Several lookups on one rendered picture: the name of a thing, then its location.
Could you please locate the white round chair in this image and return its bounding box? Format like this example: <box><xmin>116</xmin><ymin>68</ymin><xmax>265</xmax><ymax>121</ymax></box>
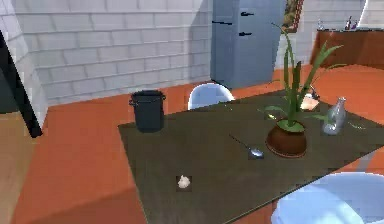
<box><xmin>187</xmin><ymin>82</ymin><xmax>236</xmax><ymax>111</ymax></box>
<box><xmin>270</xmin><ymin>171</ymin><xmax>384</xmax><ymax>224</ymax></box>

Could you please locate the black trash bin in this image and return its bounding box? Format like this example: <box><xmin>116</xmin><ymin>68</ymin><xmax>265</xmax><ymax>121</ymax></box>
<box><xmin>128</xmin><ymin>89</ymin><xmax>167</xmax><ymax>134</ymax></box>

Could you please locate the dark olive dining table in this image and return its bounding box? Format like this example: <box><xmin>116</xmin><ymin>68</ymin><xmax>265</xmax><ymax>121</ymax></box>
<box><xmin>117</xmin><ymin>89</ymin><xmax>384</xmax><ymax>224</ymax></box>

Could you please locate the white garlic bulb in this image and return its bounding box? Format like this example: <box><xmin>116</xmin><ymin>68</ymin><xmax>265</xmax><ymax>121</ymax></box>
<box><xmin>177</xmin><ymin>174</ymin><xmax>192</xmax><ymax>190</ymax></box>

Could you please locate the silver spoon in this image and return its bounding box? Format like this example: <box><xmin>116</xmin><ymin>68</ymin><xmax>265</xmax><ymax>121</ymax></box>
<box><xmin>228</xmin><ymin>133</ymin><xmax>265</xmax><ymax>160</ymax></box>

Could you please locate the blue-grey fridge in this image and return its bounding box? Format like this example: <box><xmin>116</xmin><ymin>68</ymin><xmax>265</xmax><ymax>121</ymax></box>
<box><xmin>210</xmin><ymin>0</ymin><xmax>287</xmax><ymax>90</ymax></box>

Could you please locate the green plant in brown pot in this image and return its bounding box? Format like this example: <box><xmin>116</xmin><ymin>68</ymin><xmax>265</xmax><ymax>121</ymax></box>
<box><xmin>258</xmin><ymin>22</ymin><xmax>348</xmax><ymax>159</ymax></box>

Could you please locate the clear glass bottle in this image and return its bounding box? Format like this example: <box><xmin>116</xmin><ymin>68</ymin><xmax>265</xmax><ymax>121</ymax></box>
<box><xmin>321</xmin><ymin>96</ymin><xmax>348</xmax><ymax>136</ymax></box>

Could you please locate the silver fork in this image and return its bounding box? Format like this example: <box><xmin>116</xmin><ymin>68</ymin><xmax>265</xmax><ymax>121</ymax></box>
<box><xmin>347</xmin><ymin>120</ymin><xmax>367</xmax><ymax>131</ymax></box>

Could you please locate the brown wooden counter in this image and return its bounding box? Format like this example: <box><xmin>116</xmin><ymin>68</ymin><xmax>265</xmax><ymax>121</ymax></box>
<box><xmin>309</xmin><ymin>28</ymin><xmax>384</xmax><ymax>70</ymax></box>

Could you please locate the framed wall picture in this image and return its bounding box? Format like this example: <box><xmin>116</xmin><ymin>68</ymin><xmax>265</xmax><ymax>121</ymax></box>
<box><xmin>281</xmin><ymin>0</ymin><xmax>305</xmax><ymax>34</ymax></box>

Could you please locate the black door frame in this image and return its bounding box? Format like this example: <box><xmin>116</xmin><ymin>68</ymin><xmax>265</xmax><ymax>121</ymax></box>
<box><xmin>0</xmin><ymin>30</ymin><xmax>44</xmax><ymax>139</ymax></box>

